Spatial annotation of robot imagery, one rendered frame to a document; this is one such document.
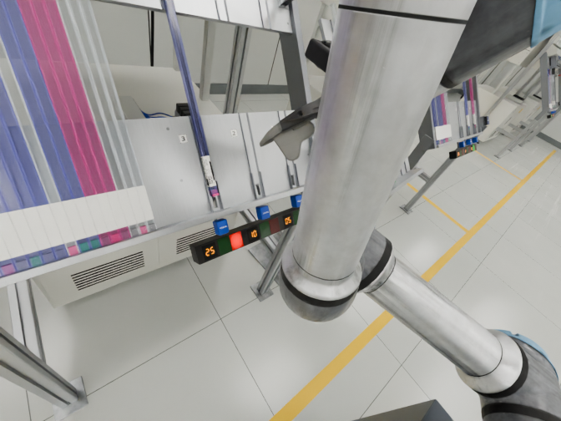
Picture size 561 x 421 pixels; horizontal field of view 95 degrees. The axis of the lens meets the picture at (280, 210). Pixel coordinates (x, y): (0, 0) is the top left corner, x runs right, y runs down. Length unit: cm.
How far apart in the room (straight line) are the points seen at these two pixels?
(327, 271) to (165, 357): 95
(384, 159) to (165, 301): 113
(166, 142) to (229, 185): 15
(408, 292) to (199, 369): 86
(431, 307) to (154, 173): 52
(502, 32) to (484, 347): 45
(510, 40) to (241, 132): 45
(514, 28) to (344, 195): 19
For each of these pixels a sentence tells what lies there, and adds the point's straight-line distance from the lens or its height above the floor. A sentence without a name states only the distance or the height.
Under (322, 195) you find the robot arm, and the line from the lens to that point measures 21.
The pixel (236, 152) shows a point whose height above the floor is 80.
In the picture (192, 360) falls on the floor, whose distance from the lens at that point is 116.
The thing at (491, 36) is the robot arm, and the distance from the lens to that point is 31.
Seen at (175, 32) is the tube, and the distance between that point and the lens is 58.
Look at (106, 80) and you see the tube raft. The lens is 52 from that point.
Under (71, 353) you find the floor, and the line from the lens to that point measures 122.
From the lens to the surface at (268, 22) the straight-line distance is 73.
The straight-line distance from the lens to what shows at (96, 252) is 49.
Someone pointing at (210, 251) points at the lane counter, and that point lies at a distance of 57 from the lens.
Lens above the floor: 112
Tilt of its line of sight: 43 degrees down
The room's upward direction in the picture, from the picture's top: 23 degrees clockwise
